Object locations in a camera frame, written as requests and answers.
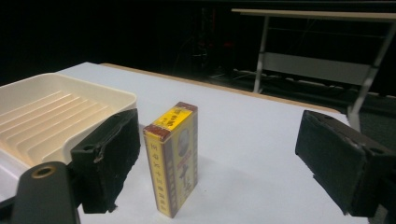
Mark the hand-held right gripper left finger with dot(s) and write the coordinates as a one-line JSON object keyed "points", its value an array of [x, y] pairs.
{"points": [[104, 161]]}

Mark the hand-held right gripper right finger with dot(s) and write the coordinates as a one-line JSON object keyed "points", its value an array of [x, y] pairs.
{"points": [[334, 157]]}

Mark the white metal frame table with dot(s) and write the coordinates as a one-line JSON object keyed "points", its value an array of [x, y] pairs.
{"points": [[314, 67]]}

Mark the yellow and brown small box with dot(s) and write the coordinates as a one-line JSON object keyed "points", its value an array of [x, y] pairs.
{"points": [[174, 155]]}

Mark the cream ribbed plastic tray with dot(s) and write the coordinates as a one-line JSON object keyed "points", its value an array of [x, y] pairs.
{"points": [[53, 115]]}

